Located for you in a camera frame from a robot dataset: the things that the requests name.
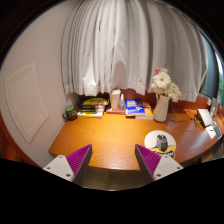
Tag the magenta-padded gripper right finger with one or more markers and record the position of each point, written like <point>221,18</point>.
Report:
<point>165,166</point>

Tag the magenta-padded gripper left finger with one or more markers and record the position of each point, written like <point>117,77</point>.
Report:
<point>60,166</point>

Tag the grey black computer mouse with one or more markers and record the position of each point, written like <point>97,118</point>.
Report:
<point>162,143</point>

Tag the round white yellow mouse pad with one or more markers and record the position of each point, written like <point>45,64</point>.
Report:
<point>150,141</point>

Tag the dark mug green inside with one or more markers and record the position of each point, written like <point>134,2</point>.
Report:
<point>70,113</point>

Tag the orange book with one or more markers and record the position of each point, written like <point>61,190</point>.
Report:
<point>148,113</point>

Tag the white jug vase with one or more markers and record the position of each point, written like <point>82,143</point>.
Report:
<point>161,109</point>

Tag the white yellow book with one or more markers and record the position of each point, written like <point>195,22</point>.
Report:
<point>89,114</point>

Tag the black book white edge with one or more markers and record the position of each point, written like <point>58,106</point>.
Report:
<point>90,110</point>
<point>90,107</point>

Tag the white tablet device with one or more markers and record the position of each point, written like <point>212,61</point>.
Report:
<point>205,117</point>

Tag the yellow black book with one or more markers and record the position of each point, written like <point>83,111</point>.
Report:
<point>95,101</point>

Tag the red-brown book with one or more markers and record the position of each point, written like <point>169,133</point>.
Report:
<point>115,112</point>

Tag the clear spray bottle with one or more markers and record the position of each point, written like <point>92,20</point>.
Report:
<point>122,104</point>

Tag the cream tumbler with lid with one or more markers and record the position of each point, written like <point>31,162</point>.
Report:
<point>115,99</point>

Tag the white curtain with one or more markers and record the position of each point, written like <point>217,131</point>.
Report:
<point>133,46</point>

